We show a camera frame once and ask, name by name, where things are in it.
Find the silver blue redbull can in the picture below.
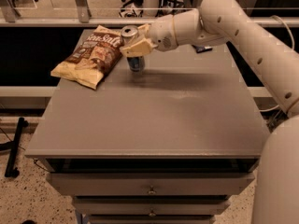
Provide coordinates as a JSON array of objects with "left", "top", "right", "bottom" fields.
[{"left": 121, "top": 25, "right": 145, "bottom": 73}]

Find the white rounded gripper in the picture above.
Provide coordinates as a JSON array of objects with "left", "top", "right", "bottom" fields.
[{"left": 120, "top": 15, "right": 178, "bottom": 58}]

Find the brown sea salt chip bag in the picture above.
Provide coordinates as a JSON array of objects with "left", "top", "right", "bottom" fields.
[{"left": 50, "top": 25, "right": 123, "bottom": 90}]

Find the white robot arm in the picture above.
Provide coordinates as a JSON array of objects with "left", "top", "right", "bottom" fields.
[{"left": 121, "top": 0, "right": 299, "bottom": 224}]

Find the dark blue snack packet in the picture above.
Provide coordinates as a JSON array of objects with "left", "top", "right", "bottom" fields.
[{"left": 192, "top": 45, "right": 213, "bottom": 53}]

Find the top grey drawer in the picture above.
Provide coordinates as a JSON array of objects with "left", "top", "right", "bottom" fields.
[{"left": 47, "top": 173, "right": 254, "bottom": 196}]

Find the grey drawer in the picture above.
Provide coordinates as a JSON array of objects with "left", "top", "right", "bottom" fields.
[
  {"left": 47, "top": 173, "right": 254, "bottom": 196},
  {"left": 73, "top": 196, "right": 230, "bottom": 216}
]

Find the black office chair centre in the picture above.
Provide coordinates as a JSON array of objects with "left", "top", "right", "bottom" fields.
[{"left": 119, "top": 0, "right": 186, "bottom": 18}]

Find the white cable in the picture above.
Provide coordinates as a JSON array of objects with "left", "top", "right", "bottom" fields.
[{"left": 258, "top": 15, "right": 295, "bottom": 114}]

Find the metal railing frame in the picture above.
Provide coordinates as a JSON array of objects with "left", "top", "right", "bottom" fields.
[{"left": 0, "top": 0, "right": 299, "bottom": 27}]

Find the grey drawer cabinet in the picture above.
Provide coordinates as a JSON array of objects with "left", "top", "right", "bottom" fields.
[{"left": 26, "top": 46, "right": 269, "bottom": 224}]

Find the black stand leg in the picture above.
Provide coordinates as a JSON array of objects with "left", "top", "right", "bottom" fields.
[{"left": 0, "top": 118, "right": 28, "bottom": 178}]

